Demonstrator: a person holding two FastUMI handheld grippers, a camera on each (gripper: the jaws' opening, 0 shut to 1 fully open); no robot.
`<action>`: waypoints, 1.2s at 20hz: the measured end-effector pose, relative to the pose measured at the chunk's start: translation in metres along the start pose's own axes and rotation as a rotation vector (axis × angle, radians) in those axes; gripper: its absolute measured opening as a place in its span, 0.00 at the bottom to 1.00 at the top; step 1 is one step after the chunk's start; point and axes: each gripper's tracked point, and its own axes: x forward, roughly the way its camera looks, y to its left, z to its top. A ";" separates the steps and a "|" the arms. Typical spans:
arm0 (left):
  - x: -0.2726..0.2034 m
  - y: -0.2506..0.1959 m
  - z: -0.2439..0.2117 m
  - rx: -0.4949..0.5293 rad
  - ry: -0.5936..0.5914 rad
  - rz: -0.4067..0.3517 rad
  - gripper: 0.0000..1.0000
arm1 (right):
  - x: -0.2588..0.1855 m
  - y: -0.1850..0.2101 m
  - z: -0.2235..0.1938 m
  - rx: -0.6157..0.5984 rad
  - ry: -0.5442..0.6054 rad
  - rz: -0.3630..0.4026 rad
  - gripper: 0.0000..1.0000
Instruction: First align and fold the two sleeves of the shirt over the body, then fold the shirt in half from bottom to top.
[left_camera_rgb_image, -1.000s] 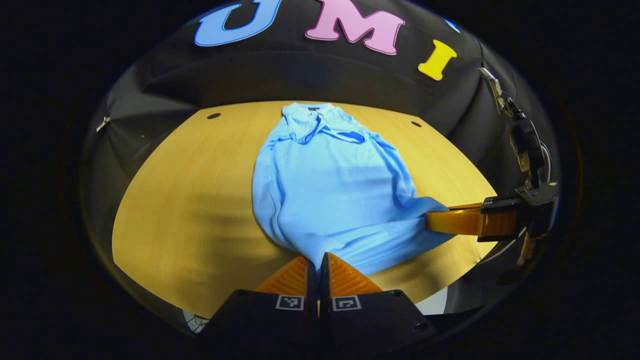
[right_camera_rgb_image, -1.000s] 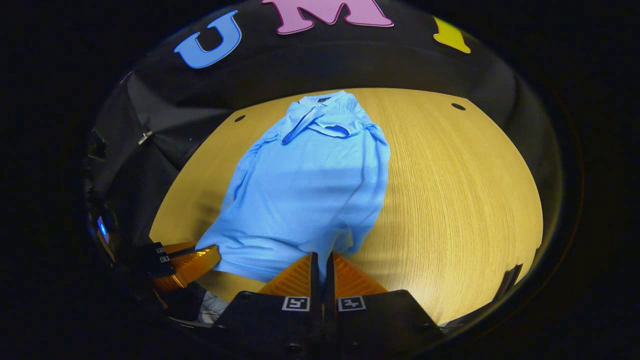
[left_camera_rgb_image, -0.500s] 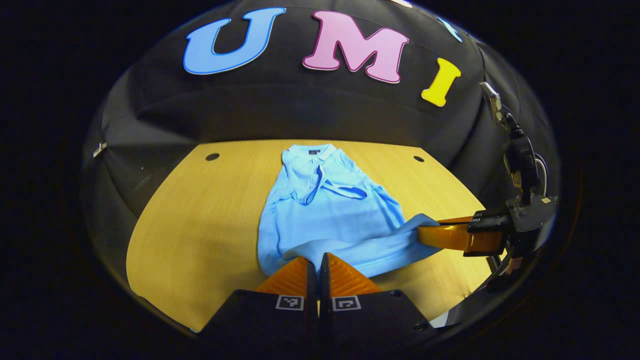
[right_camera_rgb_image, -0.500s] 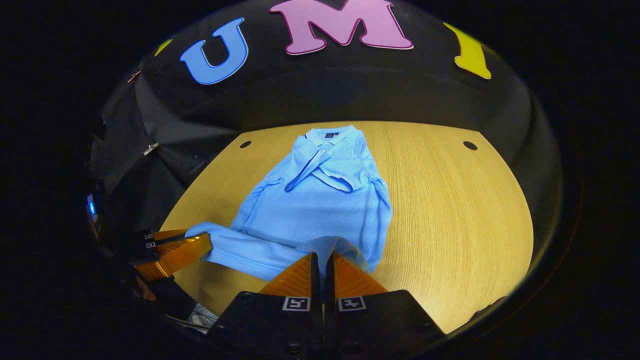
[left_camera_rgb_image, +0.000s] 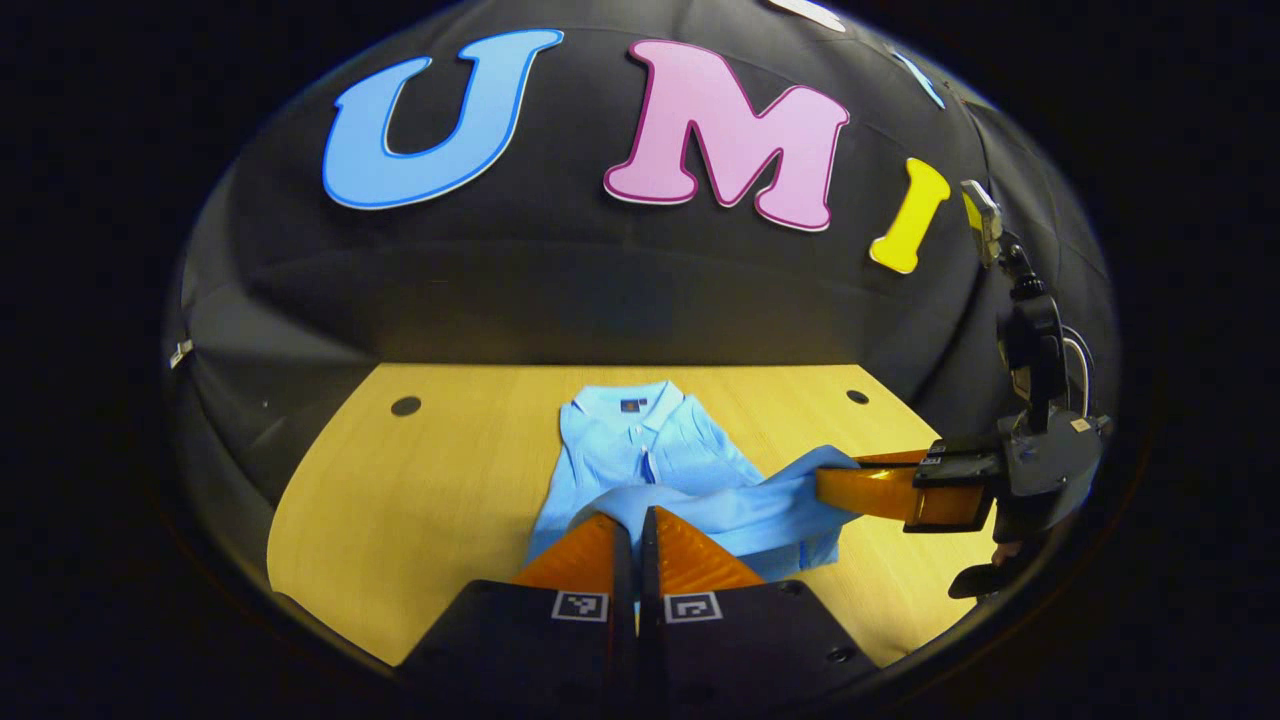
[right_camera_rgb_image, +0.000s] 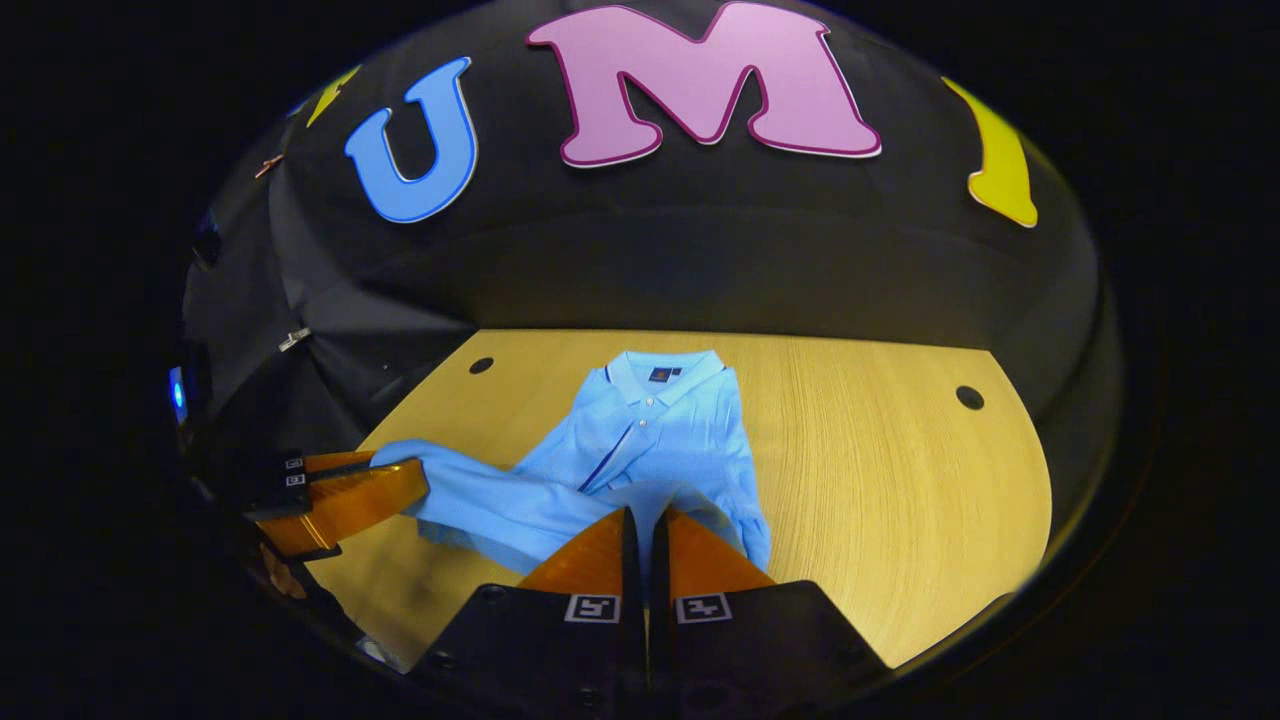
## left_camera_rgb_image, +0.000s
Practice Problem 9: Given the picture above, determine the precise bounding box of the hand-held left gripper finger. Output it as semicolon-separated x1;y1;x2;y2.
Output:
640;505;881;706
395;508;638;706

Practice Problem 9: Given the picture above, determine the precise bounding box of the light blue T-shirt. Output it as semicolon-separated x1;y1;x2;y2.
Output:
527;380;863;584

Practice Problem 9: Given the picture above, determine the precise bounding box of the black backdrop cloth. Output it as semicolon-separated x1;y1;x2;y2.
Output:
165;0;1121;561

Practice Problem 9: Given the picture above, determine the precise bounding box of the thin gripper cable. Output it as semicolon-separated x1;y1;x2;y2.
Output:
1060;324;1097;417

